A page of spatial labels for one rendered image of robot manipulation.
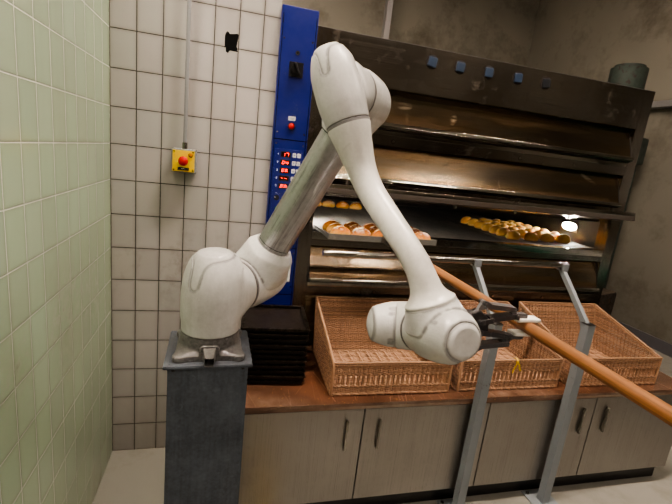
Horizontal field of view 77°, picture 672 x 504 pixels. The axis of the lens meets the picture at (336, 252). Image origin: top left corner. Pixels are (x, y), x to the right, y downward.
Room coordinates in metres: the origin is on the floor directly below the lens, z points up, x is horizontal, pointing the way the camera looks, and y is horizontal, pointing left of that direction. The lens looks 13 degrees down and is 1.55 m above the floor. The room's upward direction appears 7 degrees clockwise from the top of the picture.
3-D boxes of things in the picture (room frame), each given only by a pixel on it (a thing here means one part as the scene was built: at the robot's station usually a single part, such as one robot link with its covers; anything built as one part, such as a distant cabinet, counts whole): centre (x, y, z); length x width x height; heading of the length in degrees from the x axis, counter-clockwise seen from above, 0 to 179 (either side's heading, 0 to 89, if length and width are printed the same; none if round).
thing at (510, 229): (2.86, -1.18, 1.21); 0.61 x 0.48 x 0.06; 15
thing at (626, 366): (2.19, -1.42, 0.72); 0.56 x 0.49 x 0.28; 105
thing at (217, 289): (1.08, 0.32, 1.17); 0.18 x 0.16 x 0.22; 158
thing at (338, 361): (1.86, -0.25, 0.72); 0.56 x 0.49 x 0.28; 105
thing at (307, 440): (1.97, -0.71, 0.29); 2.42 x 0.56 x 0.58; 105
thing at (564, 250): (2.30, -0.73, 1.16); 1.80 x 0.06 x 0.04; 105
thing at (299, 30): (2.89, 0.52, 1.08); 1.93 x 0.16 x 2.15; 15
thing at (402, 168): (2.28, -0.74, 1.54); 1.79 x 0.11 x 0.19; 105
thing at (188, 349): (1.05, 0.31, 1.03); 0.22 x 0.18 x 0.06; 17
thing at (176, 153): (1.84, 0.70, 1.46); 0.10 x 0.07 x 0.10; 105
